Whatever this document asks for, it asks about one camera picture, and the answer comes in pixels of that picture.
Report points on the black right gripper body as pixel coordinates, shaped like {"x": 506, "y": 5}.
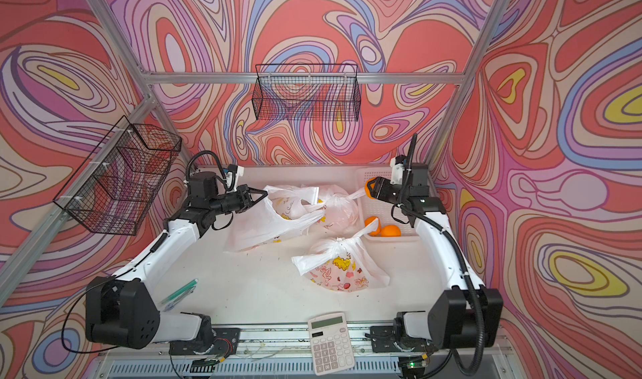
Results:
{"x": 399, "y": 193}

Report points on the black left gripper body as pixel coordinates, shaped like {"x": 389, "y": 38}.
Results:
{"x": 230, "y": 203}

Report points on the white printed plastic bag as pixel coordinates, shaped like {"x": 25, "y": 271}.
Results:
{"x": 342, "y": 265}

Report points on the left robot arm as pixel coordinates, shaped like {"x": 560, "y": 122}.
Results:
{"x": 120, "y": 310}

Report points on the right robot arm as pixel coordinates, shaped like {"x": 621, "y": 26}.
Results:
{"x": 464, "y": 320}

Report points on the centre orange in basket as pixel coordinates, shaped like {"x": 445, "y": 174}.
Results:
{"x": 370, "y": 188}

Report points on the orange in basket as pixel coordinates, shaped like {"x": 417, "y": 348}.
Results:
{"x": 372, "y": 226}
{"x": 370, "y": 188}

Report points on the white plastic basket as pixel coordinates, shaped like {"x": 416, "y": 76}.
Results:
{"x": 375, "y": 208}

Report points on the left orange in basket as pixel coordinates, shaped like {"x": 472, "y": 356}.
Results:
{"x": 372, "y": 226}

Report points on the bottom edge orange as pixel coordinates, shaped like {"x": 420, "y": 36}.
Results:
{"x": 390, "y": 231}

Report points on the green pen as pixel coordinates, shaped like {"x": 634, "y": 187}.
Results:
{"x": 174, "y": 299}

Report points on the pink desk calculator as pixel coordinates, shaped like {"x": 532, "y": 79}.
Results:
{"x": 330, "y": 344}

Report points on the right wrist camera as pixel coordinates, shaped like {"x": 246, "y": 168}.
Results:
{"x": 398, "y": 168}

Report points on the black wire basket left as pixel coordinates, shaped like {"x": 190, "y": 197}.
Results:
{"x": 113, "y": 190}

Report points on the black wire basket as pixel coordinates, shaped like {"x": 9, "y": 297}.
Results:
{"x": 294, "y": 92}
{"x": 113, "y": 190}

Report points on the black wire basket rear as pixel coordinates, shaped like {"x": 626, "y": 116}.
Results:
{"x": 294, "y": 92}

